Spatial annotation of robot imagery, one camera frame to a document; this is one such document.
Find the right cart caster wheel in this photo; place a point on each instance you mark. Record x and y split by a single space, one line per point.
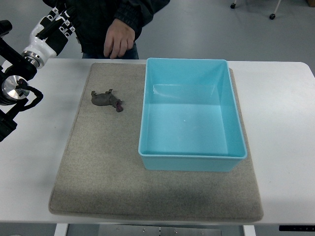
272 16

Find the black white robotic left hand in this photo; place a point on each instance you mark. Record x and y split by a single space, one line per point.
50 36

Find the bystander dark jacket body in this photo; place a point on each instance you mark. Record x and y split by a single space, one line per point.
93 18

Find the black table control panel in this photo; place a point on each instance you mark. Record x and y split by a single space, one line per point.
297 228

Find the brown toy hippo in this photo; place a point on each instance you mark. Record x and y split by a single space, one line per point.
106 99

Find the metal table frame crossbar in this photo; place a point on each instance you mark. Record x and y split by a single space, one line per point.
133 230

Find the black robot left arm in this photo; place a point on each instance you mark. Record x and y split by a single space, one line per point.
14 87

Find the grey felt mat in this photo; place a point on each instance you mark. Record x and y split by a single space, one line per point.
102 175

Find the light blue plastic box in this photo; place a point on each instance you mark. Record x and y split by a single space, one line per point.
190 119

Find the bystander bare hand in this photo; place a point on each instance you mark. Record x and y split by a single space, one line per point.
119 39

